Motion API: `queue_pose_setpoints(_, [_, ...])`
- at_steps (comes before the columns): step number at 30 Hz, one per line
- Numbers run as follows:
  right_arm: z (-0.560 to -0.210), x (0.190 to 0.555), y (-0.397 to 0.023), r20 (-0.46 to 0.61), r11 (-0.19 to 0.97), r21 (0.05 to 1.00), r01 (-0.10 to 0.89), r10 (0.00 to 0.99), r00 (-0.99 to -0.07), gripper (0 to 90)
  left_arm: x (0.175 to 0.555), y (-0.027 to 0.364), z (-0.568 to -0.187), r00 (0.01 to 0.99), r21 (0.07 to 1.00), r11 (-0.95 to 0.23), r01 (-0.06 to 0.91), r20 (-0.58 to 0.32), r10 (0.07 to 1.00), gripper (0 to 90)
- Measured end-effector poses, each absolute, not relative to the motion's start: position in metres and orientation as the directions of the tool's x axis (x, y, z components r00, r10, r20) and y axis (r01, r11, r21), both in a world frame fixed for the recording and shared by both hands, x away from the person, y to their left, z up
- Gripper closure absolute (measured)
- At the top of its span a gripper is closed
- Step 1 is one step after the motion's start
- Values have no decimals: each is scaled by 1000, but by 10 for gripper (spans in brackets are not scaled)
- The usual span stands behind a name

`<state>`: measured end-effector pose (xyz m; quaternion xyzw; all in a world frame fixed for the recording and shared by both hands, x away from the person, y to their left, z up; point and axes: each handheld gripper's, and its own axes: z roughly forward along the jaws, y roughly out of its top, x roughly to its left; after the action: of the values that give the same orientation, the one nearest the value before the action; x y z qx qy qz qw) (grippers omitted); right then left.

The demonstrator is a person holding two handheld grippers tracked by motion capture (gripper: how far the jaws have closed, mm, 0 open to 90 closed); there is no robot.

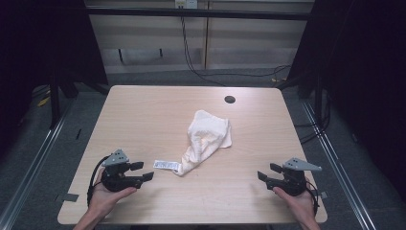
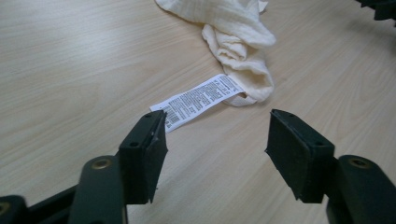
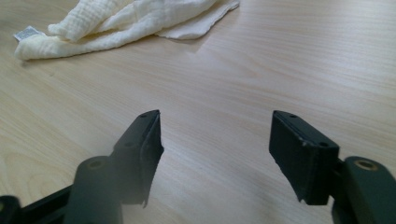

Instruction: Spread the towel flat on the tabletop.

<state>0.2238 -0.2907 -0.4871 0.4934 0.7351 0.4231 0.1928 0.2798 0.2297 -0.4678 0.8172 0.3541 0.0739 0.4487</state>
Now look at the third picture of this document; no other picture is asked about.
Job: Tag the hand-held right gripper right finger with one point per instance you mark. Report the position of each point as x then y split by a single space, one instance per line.
306 161

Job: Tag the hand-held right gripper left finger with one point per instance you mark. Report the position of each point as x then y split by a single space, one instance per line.
137 155

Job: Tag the cream muslin cloth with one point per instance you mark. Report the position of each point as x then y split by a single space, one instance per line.
124 26

